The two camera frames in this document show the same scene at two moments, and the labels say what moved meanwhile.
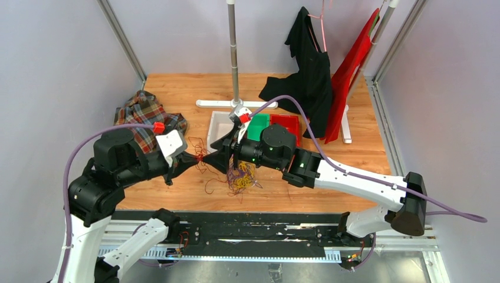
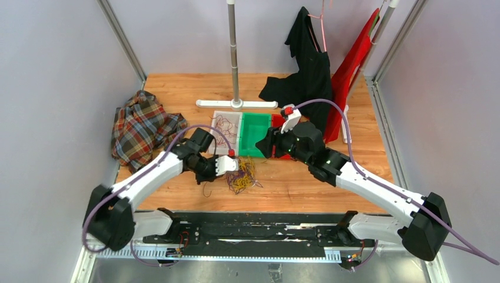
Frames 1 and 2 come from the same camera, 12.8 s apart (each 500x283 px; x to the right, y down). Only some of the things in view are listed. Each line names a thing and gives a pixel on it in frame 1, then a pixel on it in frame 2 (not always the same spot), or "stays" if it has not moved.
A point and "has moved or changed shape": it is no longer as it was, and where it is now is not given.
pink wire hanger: [321, 28] stays
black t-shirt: [310, 87] stays
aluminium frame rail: [122, 39] stays
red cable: [200, 151] has moved or changed shape
